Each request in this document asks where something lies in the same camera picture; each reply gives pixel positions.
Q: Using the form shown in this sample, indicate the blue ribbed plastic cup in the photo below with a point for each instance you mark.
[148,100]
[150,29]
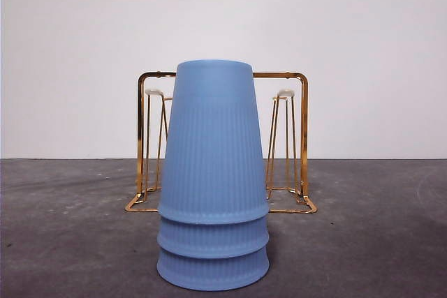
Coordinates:
[213,239]
[213,271]
[213,137]

